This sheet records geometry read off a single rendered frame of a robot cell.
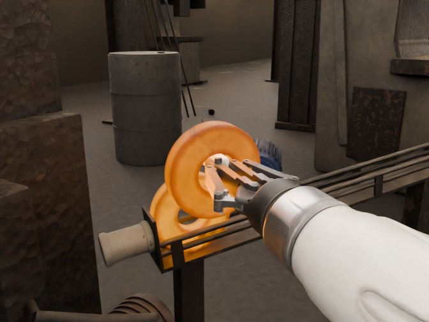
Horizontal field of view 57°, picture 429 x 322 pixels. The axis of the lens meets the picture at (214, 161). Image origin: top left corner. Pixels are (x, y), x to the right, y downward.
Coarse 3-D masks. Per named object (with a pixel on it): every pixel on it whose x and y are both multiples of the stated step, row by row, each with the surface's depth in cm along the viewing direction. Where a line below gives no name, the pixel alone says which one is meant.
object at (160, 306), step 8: (136, 296) 78; (144, 296) 78; (152, 296) 79; (120, 304) 79; (128, 304) 76; (136, 304) 76; (144, 304) 76; (152, 304) 77; (160, 304) 78; (112, 312) 76; (120, 312) 74; (128, 312) 74; (136, 312) 74; (144, 312) 75; (160, 312) 76; (168, 312) 77; (160, 320) 75; (168, 320) 76
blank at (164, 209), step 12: (204, 180) 73; (156, 192) 72; (168, 192) 70; (156, 204) 70; (168, 204) 71; (156, 216) 71; (168, 216) 72; (228, 216) 77; (168, 228) 72; (180, 228) 73; (192, 228) 76; (192, 240) 75
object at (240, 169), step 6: (234, 162) 58; (240, 162) 58; (234, 168) 57; (240, 168) 56; (246, 168) 56; (240, 174) 56; (246, 174) 54; (252, 174) 54; (258, 174) 52; (252, 180) 53; (258, 180) 52; (264, 180) 50; (270, 180) 50
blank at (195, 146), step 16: (192, 128) 59; (208, 128) 58; (224, 128) 59; (240, 128) 61; (176, 144) 59; (192, 144) 57; (208, 144) 59; (224, 144) 60; (240, 144) 61; (176, 160) 57; (192, 160) 58; (240, 160) 62; (256, 160) 63; (176, 176) 58; (192, 176) 59; (176, 192) 59; (192, 192) 60; (208, 192) 62; (192, 208) 61; (208, 208) 62; (224, 208) 64
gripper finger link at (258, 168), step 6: (246, 162) 58; (252, 162) 58; (252, 168) 57; (258, 168) 56; (264, 168) 56; (270, 168) 56; (264, 174) 56; (270, 174) 55; (276, 174) 54; (282, 174) 54; (288, 174) 54; (294, 180) 52
